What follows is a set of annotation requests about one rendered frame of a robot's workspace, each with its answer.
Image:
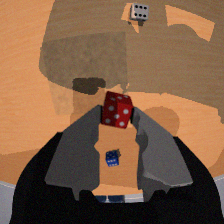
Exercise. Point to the red die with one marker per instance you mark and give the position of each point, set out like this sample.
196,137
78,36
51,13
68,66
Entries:
117,109

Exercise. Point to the dark blue die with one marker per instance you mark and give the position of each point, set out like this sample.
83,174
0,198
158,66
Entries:
112,158

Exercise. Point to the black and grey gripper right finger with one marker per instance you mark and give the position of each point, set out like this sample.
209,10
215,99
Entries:
166,163

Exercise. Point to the grey die with black pips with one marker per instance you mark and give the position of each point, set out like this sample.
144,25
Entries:
139,12

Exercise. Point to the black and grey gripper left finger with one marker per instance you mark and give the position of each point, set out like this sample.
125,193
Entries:
65,165

